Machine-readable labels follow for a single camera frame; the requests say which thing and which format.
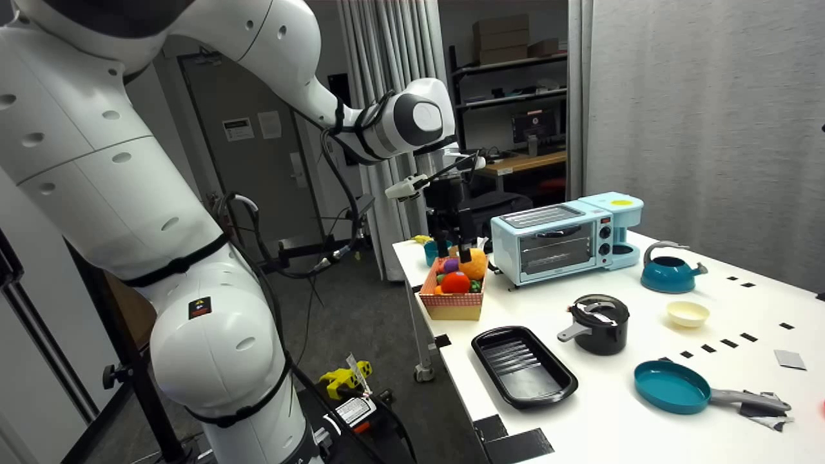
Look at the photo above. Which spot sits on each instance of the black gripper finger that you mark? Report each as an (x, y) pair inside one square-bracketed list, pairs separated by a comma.
[(466, 246), (442, 244)]

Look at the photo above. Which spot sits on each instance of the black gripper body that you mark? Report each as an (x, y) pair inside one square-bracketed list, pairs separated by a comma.
[(448, 205)]

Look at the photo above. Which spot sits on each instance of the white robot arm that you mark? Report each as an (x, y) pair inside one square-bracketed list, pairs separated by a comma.
[(72, 142)]

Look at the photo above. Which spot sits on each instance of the teal cup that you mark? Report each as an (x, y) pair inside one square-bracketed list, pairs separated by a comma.
[(432, 252)]

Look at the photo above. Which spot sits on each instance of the wooden crate of toy food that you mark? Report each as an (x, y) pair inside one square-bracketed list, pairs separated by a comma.
[(454, 284)]

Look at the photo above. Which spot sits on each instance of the light blue toaster oven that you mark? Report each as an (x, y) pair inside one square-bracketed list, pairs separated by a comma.
[(557, 241)]

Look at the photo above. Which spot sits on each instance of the dark storage shelf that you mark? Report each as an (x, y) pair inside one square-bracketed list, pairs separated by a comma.
[(511, 107)]

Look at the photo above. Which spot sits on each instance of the black rectangular tray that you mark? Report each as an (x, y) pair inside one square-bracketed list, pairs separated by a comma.
[(524, 369)]

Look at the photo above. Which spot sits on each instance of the yellow clamp tool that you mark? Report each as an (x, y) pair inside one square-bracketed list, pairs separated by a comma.
[(342, 382)]

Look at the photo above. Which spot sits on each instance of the grey curtain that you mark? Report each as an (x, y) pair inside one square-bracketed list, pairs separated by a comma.
[(388, 44)]

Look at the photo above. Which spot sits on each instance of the grey door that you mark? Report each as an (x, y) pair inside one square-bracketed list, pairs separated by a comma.
[(254, 145)]

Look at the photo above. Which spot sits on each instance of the teal kettle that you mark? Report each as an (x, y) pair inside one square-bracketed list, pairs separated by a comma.
[(668, 274)]

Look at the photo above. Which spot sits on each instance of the small cream bowl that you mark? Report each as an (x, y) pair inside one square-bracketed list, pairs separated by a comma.
[(687, 315)]

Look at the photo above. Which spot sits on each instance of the black pot grey handle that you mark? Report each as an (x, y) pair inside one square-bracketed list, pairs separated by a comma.
[(596, 339)]

